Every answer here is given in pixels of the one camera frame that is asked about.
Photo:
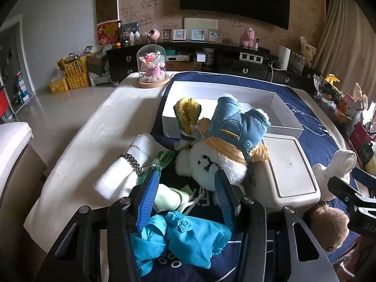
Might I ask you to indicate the white sofa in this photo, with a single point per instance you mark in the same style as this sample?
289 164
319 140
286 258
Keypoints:
14 141

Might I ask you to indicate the small white carton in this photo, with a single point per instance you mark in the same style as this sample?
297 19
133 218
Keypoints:
201 56

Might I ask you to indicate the light green cloth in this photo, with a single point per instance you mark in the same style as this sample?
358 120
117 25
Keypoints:
169 199

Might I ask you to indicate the white plush toy blue hat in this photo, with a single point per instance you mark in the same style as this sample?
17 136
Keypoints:
223 164

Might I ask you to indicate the pink round speaker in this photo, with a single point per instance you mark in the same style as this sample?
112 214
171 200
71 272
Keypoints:
153 35

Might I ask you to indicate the small white bottle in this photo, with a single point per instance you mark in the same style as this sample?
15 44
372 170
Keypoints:
137 36
131 37

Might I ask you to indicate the yellow toy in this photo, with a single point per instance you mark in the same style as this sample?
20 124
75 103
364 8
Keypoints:
332 80

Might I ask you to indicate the dark picture frame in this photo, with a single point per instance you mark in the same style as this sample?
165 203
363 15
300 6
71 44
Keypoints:
166 34

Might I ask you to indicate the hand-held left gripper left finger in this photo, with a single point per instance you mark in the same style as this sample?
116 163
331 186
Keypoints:
148 199

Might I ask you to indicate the brown plush toy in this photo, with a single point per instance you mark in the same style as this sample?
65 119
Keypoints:
329 226

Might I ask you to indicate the blue picture box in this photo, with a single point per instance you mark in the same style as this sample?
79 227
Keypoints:
129 29

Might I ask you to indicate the red chair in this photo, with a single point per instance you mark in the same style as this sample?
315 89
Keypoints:
4 105

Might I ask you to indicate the navy blue blanket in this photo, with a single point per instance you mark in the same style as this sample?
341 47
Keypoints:
317 123

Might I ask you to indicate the teal cloth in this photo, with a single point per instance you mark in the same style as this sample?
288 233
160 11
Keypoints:
191 238

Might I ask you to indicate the basket of assorted clutter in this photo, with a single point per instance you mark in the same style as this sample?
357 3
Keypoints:
337 102

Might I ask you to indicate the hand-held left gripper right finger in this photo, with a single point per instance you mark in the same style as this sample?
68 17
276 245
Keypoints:
224 202

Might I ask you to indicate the yellow plastic crate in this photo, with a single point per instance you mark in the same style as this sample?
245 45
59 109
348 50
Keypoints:
77 81
58 87
75 66

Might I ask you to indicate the black television cabinet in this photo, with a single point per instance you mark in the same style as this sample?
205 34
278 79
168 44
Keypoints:
229 64

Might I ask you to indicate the pale pink plush toy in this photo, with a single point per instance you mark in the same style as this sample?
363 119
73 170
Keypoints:
359 93

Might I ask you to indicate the dark printed mug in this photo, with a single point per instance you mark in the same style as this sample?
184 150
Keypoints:
210 55

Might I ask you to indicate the white towel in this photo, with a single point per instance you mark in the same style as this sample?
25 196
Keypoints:
117 176

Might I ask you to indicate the shallow white box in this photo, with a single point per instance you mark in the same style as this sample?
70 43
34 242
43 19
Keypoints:
205 94

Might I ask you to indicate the white picture frame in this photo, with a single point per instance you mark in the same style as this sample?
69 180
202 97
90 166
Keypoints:
179 34

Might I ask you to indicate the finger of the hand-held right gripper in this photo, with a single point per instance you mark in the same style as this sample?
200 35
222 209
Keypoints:
342 188
365 179

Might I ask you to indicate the glass dome with flowers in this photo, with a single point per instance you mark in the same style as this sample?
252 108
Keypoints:
153 67

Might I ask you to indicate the white plastic basket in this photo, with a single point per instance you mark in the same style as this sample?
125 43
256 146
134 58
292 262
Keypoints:
100 80

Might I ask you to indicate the green striped cloth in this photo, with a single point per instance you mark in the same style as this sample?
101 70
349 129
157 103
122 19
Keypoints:
157 162

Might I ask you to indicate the blue picture frame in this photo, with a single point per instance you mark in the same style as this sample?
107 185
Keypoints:
197 34

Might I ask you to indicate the row of clear bottles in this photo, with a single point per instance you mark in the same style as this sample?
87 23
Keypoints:
296 61

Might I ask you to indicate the beige picture frame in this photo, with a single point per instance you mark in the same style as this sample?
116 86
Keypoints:
215 35

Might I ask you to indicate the black wall television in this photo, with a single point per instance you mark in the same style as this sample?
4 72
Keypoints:
235 0

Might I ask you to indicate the shelf with small boxes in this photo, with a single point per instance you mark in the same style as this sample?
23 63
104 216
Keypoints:
21 86

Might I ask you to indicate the beige curtain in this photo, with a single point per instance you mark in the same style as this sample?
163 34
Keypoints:
343 35

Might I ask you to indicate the cream plush toy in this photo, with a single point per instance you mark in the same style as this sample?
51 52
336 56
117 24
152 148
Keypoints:
307 50

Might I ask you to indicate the white security camera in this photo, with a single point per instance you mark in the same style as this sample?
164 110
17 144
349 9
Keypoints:
257 42

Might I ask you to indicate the red festive poster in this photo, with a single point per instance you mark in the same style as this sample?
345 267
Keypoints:
108 33

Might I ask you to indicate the plain white plush toy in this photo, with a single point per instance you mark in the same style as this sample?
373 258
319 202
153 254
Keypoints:
337 163

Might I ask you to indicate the white socket panel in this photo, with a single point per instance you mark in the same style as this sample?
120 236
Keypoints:
250 57

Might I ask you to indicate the white air purifier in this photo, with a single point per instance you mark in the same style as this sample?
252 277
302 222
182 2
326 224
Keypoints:
284 57

